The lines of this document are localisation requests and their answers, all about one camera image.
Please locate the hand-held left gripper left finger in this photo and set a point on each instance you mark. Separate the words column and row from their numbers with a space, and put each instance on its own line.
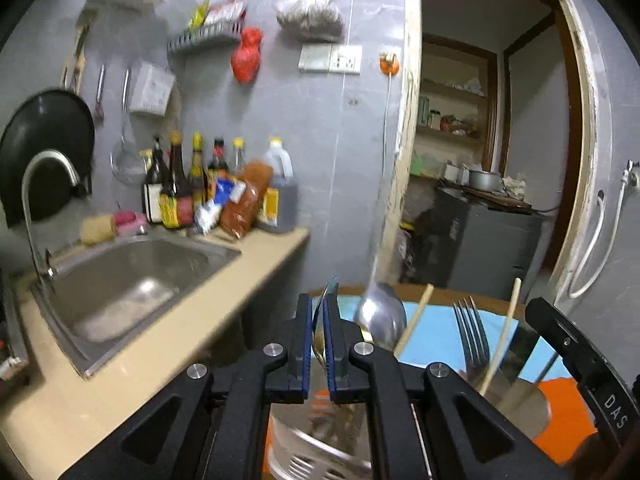
column 306, row 360

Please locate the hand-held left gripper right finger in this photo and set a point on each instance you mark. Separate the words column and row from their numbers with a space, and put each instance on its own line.
column 328, row 360

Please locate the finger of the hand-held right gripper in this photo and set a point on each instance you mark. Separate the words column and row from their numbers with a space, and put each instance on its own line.
column 565, row 342

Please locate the pale wooden chopstick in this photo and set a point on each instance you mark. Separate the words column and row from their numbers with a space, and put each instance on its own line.
column 511, row 320
column 419, row 315

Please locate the metal spoon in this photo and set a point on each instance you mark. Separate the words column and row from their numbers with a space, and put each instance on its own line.
column 326, row 300

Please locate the round metal cup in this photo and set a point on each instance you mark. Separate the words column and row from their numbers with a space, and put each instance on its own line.
column 520, row 405

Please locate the grey slotted utensil holder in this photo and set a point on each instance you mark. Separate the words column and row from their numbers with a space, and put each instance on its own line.
column 310, row 455

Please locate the metal fork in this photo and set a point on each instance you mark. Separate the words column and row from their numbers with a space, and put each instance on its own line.
column 472, row 335

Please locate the blue orange brown tablecloth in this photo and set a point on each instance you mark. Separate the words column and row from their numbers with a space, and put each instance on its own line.
column 440, row 325

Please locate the grey cabinet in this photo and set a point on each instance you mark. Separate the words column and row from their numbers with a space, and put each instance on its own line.
column 480, row 245

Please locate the plastic bags on floor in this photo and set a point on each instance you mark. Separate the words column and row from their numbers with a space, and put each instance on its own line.
column 407, row 245

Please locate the wooden board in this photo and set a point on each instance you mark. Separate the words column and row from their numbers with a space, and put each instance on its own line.
column 500, row 200

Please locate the crumpled plastic bag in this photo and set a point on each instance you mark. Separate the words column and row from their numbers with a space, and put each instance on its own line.
column 515, row 185

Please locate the large oil jug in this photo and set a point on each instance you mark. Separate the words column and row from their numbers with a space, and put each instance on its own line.
column 280, row 195

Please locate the orange red packet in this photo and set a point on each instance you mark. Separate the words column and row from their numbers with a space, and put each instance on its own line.
column 245, row 195

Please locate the blue white packet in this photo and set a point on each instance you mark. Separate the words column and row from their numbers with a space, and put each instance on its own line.
column 215, row 205

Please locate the metal water valve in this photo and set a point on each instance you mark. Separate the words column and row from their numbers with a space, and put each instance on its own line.
column 631, row 175

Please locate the metal pot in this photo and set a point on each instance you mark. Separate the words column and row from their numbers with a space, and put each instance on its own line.
column 484, row 178

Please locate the stainless steel sink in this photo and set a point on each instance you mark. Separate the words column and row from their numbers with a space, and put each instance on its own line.
column 125, row 285

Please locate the clear yellow capped bottle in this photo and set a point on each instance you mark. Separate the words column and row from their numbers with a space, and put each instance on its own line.
column 238, row 157

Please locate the large soy sauce bottle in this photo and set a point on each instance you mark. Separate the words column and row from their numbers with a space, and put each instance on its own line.
column 176, row 190

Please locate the red labelled black bottle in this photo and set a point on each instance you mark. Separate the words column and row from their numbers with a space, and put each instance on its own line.
column 217, row 162

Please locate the yellow capped dark bottle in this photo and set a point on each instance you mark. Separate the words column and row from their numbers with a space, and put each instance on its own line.
column 198, row 170

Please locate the pink soap dish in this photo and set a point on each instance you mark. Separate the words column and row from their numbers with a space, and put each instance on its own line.
column 131, row 221

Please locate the dark pump bottle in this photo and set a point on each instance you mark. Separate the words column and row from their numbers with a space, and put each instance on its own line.
column 152, row 190

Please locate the red snack packets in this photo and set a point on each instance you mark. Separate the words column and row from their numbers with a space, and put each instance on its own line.
column 457, row 124

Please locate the tan loofah sponge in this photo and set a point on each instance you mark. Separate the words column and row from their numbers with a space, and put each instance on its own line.
column 98, row 229

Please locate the yellow container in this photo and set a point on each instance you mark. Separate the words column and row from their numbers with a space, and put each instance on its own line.
column 146, row 157

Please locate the small jar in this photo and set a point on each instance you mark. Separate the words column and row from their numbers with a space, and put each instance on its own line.
column 435, row 119

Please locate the green bottle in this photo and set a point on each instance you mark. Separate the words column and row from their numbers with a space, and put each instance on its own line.
column 425, row 110

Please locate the induction cooker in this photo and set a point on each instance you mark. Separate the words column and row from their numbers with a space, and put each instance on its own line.
column 10, row 330

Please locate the orange hook with plug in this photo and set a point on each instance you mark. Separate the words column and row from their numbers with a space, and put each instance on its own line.
column 389, row 63

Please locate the red plastic bag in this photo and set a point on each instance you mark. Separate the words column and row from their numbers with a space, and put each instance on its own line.
column 247, row 57

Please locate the curved metal faucet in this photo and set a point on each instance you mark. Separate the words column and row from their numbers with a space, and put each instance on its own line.
column 30, row 200

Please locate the black wok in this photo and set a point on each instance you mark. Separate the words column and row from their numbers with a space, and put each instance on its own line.
column 45, row 150

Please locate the clear bag of dried goods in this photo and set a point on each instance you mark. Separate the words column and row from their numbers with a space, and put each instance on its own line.
column 312, row 10

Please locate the red white packets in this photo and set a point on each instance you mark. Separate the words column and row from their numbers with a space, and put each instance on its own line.
column 227, row 10

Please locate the yellow green packet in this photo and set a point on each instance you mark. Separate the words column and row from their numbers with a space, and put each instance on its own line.
column 200, row 12

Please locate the hanging wooden spatula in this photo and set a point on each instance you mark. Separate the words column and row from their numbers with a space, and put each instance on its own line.
column 70, row 72

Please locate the hanging kitchen knife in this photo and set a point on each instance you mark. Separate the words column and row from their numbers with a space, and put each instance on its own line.
column 82, row 35

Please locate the clear wall hook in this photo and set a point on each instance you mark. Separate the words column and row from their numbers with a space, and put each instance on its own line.
column 353, row 102

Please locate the wooden wall shelf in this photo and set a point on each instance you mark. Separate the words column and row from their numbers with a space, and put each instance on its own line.
column 450, row 110

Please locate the white wooden door frame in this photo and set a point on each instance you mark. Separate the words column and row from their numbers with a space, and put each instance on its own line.
column 407, row 110

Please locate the white wall socket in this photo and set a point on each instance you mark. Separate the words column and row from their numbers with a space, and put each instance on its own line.
column 346, row 59

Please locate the white wall box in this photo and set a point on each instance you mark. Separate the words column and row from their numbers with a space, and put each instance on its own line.
column 150, row 87

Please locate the grey plastic wall shelf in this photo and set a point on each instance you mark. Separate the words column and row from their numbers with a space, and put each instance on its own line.
column 205, row 35

